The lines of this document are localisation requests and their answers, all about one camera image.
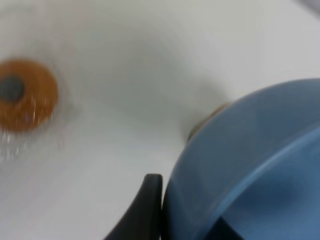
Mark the gold energy drink can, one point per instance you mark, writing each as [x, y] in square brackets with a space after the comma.
[200, 124]

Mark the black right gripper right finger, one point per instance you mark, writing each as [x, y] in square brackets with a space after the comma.
[223, 231]

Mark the orange bun in plastic bag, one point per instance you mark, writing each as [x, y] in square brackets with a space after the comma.
[29, 97]

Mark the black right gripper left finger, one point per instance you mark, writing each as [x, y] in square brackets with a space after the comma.
[142, 220]

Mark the blue plastic bowl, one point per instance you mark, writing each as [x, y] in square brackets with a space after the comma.
[256, 164]

